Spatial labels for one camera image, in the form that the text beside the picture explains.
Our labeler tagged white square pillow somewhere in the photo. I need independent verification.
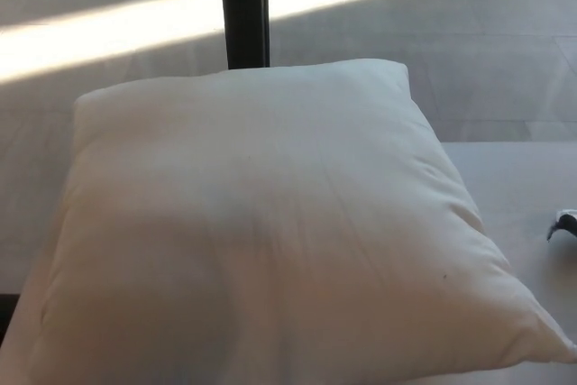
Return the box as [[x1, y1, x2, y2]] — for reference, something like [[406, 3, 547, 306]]
[[7, 58, 577, 385]]

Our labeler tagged black vertical post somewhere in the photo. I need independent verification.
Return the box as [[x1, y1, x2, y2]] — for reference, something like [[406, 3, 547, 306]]
[[216, 0, 271, 70]]

